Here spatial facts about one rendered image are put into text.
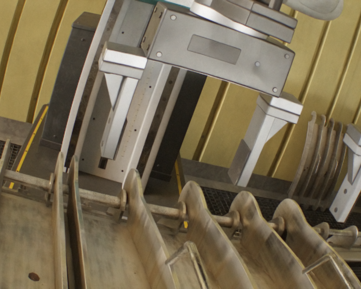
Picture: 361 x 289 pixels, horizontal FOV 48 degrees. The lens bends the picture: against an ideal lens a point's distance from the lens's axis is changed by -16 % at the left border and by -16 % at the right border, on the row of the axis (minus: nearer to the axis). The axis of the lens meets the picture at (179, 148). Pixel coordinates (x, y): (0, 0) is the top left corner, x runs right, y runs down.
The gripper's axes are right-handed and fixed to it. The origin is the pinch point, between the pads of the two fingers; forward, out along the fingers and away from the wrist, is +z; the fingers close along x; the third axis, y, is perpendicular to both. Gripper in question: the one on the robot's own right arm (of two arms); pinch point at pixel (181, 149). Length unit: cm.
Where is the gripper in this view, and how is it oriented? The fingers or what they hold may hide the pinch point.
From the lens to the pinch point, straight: 45.3
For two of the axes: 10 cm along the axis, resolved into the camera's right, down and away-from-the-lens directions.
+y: -1.9, -4.5, 8.7
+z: -3.2, 8.7, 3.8
